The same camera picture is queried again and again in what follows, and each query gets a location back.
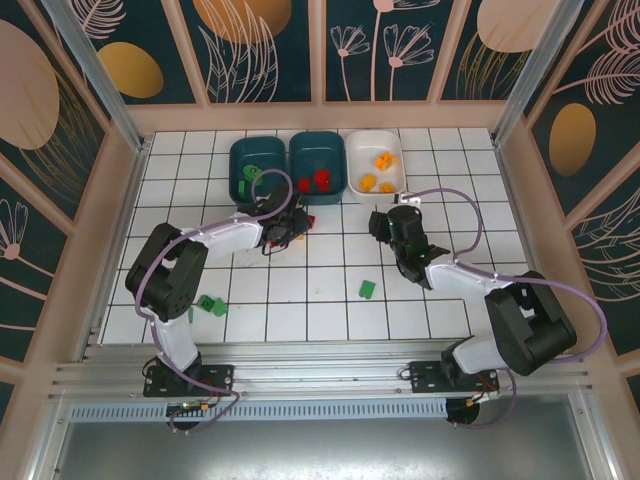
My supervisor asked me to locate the white plastic container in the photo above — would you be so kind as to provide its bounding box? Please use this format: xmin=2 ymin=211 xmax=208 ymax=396
xmin=345 ymin=129 xmax=407 ymax=205

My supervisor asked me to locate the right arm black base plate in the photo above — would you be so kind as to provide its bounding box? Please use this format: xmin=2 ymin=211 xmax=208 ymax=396
xmin=406 ymin=359 xmax=501 ymax=396

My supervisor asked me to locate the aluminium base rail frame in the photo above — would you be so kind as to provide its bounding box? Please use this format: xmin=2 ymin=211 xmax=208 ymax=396
xmin=48 ymin=340 xmax=592 ymax=402

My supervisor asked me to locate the grey slotted cable duct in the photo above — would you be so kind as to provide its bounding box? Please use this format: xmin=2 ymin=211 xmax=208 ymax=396
xmin=69 ymin=398 xmax=449 ymax=422

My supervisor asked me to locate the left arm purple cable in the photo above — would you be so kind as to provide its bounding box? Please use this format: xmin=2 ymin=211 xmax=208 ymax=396
xmin=134 ymin=168 xmax=294 ymax=436

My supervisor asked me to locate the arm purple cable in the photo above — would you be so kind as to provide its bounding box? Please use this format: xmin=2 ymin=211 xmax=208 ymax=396
xmin=399 ymin=187 xmax=609 ymax=430
xmin=134 ymin=168 xmax=294 ymax=436

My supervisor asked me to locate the aluminium corner post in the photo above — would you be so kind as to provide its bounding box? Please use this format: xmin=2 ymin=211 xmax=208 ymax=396
xmin=491 ymin=0 xmax=577 ymax=146
xmin=40 ymin=0 xmax=150 ymax=152

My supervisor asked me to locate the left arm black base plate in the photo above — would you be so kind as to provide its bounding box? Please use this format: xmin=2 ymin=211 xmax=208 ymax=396
xmin=142 ymin=355 xmax=236 ymax=399

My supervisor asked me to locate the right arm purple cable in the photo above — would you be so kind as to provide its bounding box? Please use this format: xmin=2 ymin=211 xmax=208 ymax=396
xmin=399 ymin=187 xmax=609 ymax=430

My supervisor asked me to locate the teal plastic container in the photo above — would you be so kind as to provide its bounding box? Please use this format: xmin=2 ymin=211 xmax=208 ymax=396
xmin=288 ymin=130 xmax=348 ymax=207
xmin=228 ymin=135 xmax=290 ymax=206

